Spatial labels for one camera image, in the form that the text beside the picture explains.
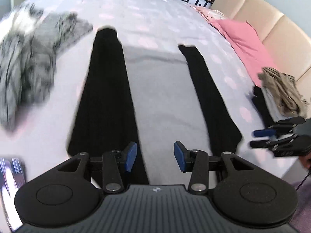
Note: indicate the person's right hand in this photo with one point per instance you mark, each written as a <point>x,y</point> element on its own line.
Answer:
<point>307,161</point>

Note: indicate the white garment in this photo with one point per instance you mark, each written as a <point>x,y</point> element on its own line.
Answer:
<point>24,23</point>

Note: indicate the polka dot bedspread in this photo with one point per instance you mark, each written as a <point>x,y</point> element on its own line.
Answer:
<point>158,12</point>

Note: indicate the black folded garment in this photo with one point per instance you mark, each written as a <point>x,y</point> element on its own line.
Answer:
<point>261,111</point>

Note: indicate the beige padded headboard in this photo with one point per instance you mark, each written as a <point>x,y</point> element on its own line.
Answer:
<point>274,17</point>

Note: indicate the olive striped garment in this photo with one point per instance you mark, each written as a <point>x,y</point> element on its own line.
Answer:
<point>284,92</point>

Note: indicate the grey shirt with black sleeves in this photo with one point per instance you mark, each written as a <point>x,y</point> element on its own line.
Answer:
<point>155,89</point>

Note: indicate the person's purple fleece robe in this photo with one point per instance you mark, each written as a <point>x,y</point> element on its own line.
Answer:
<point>302,211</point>

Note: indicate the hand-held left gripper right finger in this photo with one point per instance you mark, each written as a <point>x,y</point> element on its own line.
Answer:
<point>180,155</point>

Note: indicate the smartphone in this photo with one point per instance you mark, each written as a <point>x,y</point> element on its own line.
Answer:
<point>11,187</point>

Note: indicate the light grey folded garment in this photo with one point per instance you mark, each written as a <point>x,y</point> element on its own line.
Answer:
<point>272,104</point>

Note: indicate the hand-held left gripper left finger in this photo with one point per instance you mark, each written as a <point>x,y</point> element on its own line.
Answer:
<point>130,155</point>

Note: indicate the pink patterned pillow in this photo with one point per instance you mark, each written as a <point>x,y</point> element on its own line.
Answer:
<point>211,14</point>

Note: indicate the grey striped garment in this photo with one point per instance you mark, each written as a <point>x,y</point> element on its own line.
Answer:
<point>36,65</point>

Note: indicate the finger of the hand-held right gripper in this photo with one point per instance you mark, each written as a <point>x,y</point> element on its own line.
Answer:
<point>262,144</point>
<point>263,133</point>

